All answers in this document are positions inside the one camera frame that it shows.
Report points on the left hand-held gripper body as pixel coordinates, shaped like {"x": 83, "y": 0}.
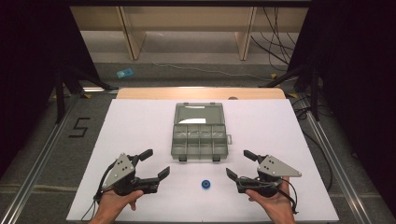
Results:
{"x": 120, "y": 169}

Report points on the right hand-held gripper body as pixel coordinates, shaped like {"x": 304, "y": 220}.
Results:
{"x": 274, "y": 169}

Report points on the small blue round spool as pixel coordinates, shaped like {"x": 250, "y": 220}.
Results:
{"x": 205, "y": 184}

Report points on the clear plastic compartment box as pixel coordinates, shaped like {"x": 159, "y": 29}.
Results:
{"x": 199, "y": 137}

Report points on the person's left hand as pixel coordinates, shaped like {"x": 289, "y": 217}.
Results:
{"x": 113, "y": 203}

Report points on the person's right hand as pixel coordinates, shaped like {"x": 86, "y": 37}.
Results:
{"x": 277, "y": 205}

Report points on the white table board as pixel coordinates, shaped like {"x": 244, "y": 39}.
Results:
{"x": 140, "y": 130}

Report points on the yellow tape piece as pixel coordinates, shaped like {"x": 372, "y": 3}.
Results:
{"x": 274, "y": 76}
{"x": 87, "y": 96}
{"x": 292, "y": 95}

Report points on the light wooden table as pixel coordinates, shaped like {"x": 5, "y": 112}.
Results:
{"x": 186, "y": 93}

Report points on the blue card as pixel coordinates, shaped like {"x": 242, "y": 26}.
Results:
{"x": 125, "y": 72}

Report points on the black metal stand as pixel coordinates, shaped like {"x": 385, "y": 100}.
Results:
{"x": 71, "y": 81}
{"x": 306, "y": 84}

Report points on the black curtain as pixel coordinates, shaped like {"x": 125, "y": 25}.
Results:
{"x": 34, "y": 62}
{"x": 358, "y": 77}

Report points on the light wooden shelf unit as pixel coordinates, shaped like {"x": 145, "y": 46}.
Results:
{"x": 186, "y": 18}

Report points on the aluminium floor rail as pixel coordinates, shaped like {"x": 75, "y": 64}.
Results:
{"x": 37, "y": 161}
{"x": 336, "y": 168}

